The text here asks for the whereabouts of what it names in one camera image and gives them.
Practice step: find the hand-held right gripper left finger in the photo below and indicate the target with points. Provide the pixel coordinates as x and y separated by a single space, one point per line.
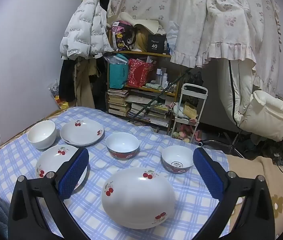
72 173

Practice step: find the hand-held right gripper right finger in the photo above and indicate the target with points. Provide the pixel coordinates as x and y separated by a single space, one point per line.
207 175

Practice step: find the white bowl with cherry print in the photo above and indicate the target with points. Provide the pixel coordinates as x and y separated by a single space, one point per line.
51 165

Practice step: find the red bowl with inside mark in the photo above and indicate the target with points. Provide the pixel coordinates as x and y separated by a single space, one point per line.
177 156

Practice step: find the white cherry print plate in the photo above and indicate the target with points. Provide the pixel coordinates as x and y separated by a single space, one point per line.
81 133
136 200

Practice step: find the plain white bowl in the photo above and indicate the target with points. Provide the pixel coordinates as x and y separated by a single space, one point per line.
41 137

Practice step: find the red patterned bowl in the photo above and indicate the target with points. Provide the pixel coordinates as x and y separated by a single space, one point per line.
122 143

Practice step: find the blue checkered bed sheet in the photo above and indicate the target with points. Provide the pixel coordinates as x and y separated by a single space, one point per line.
186 200

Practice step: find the black chair base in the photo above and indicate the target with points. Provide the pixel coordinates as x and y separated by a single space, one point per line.
221 143

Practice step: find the pink toys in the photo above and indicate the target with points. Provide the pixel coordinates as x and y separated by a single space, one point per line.
185 132

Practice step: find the yellow box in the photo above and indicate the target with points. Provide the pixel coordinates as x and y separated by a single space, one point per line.
191 110

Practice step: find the yellow snack packets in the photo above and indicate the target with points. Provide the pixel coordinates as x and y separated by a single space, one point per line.
61 103

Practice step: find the printed plastic bag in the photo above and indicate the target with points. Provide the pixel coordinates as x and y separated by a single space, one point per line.
54 88

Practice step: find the stack of old books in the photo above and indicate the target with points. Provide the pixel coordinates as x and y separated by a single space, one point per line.
117 103

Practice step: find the cream padded cushion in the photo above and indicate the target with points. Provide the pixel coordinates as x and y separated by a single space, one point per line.
269 115

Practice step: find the white trolley cart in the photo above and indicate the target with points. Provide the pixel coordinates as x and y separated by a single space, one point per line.
194 90

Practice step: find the beige hanging coat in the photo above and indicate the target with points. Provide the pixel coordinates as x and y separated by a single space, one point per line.
84 87

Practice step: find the white padded coat black stripe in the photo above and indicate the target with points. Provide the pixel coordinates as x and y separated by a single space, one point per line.
236 90

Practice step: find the dark long pole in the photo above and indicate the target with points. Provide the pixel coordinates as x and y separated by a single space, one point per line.
161 95

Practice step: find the black hanging trousers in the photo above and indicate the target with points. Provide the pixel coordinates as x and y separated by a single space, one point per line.
67 80

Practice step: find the black bag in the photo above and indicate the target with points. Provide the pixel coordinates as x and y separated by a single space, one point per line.
196 80

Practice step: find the green cloth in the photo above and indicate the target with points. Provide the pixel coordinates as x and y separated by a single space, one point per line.
152 87

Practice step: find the white bottle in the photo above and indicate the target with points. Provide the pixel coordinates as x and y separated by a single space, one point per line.
159 73
165 78

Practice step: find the black hanging garment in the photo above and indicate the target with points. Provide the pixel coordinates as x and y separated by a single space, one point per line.
99 67

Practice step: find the teal bag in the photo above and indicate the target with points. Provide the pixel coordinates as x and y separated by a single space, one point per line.
117 73

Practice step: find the red patterned bag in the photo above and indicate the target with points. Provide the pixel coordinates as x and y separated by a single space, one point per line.
139 73

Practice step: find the wooden shelf unit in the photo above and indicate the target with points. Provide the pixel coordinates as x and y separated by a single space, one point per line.
144 53

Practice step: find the black box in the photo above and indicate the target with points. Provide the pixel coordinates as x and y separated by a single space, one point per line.
156 43

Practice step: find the clear plastic bag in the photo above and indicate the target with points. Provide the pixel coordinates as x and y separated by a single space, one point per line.
173 35

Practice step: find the white puffer jacket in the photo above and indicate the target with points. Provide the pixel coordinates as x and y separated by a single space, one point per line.
86 30

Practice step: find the colourful printed bag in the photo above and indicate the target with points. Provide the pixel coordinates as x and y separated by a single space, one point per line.
122 37

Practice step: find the blonde wig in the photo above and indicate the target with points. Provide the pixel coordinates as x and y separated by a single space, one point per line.
141 40

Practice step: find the white floral ruffled curtain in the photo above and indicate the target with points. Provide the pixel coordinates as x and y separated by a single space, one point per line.
219 10

